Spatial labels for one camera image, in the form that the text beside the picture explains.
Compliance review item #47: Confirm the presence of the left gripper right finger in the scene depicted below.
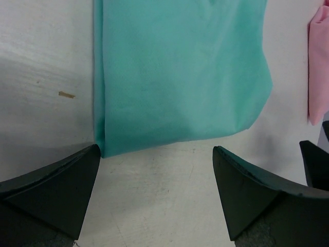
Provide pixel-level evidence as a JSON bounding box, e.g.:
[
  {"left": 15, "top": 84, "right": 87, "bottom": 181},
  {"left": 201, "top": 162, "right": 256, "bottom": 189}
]
[{"left": 213, "top": 146, "right": 328, "bottom": 246}]

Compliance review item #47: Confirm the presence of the folded pink t shirt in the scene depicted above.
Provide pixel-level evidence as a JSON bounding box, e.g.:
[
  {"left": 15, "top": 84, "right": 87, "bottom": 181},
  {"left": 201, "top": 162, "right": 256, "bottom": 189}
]
[{"left": 308, "top": 1, "right": 328, "bottom": 126}]

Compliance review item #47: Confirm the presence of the teal t shirt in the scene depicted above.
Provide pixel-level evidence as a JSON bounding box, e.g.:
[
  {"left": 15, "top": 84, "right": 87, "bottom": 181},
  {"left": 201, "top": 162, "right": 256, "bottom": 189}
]
[{"left": 94, "top": 1, "right": 272, "bottom": 158}]

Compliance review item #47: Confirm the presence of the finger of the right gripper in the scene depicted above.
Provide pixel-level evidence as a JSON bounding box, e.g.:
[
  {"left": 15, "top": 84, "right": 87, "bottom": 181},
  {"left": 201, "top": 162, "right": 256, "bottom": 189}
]
[{"left": 299, "top": 140, "right": 328, "bottom": 191}]

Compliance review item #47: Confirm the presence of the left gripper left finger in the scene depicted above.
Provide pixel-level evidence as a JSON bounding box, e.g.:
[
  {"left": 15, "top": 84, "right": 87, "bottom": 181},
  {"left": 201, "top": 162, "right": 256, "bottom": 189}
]
[{"left": 1, "top": 145, "right": 100, "bottom": 246}]

